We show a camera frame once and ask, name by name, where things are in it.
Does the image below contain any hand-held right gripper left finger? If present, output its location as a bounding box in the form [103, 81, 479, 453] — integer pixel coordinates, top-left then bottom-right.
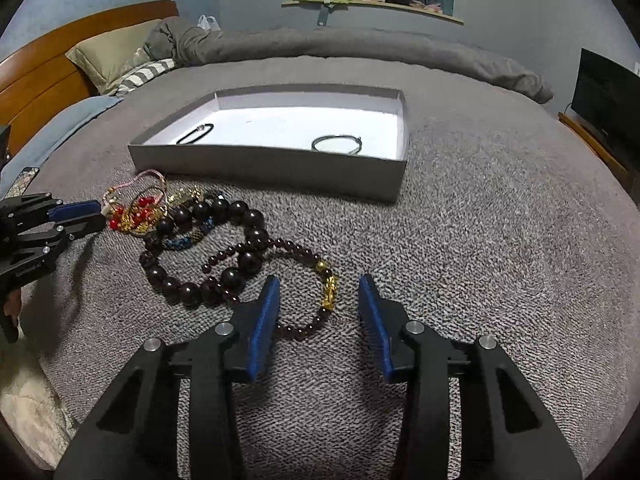
[54, 275, 282, 480]

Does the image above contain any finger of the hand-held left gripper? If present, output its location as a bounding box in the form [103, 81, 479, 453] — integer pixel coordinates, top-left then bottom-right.
[0, 192, 101, 233]
[0, 212, 108, 283]

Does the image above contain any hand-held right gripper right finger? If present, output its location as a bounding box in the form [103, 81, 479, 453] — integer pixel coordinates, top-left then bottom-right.
[358, 273, 584, 480]

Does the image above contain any red bead gold hair clip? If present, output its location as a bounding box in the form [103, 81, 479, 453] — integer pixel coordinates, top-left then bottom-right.
[106, 195, 168, 237]

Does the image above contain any garnet bracelet with gold charm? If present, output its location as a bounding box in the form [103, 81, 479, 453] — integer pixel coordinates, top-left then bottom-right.
[201, 237, 341, 341]

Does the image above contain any large dark bead bracelet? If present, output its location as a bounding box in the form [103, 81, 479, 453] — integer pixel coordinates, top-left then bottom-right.
[139, 199, 271, 309]

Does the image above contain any pink cord bracelet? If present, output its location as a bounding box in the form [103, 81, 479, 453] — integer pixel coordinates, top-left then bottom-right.
[102, 169, 169, 211]

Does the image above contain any blue black braided bracelet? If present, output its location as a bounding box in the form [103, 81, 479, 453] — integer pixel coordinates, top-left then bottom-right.
[162, 191, 226, 252]

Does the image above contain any gold rhinestone round hair clip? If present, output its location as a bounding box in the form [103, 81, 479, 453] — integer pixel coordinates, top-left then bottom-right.
[167, 187, 207, 207]

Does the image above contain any shallow grey cardboard box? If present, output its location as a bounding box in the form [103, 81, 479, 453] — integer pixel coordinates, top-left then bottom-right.
[128, 84, 411, 204]

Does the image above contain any person's left hand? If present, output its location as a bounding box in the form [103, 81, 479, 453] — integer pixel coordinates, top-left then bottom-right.
[0, 287, 24, 330]

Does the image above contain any beige fuzzy clothing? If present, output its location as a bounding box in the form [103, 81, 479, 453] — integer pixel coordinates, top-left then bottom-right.
[0, 352, 77, 467]

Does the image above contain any light blue sheet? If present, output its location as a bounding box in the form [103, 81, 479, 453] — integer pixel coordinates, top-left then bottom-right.
[0, 95, 124, 196]

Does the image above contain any grey bedspread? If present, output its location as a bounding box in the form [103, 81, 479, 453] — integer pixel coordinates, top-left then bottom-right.
[0, 62, 640, 480]

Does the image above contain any wooden headboard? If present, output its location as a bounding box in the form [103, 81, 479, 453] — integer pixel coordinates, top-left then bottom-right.
[0, 0, 180, 156]

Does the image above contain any striped pillow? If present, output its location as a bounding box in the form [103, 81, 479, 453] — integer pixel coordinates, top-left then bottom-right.
[116, 58, 177, 99]

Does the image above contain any olive pillow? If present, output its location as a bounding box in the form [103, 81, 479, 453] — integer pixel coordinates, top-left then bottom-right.
[65, 19, 167, 96]

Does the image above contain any silver bangle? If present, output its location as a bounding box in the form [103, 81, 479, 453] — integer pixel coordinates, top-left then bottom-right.
[311, 133, 363, 156]

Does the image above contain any grey duvet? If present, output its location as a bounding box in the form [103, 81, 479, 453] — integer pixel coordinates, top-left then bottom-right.
[145, 16, 555, 105]

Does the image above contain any wooden television stand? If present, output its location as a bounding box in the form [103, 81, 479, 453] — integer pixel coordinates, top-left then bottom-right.
[557, 111, 640, 192]

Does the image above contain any wooden window shelf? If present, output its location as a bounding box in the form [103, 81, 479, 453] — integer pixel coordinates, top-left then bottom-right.
[281, 0, 465, 26]

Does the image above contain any black television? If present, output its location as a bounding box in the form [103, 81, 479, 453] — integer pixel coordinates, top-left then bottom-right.
[570, 48, 640, 154]

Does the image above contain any black hair tie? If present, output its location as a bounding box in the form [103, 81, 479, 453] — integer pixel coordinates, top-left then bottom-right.
[176, 123, 215, 146]

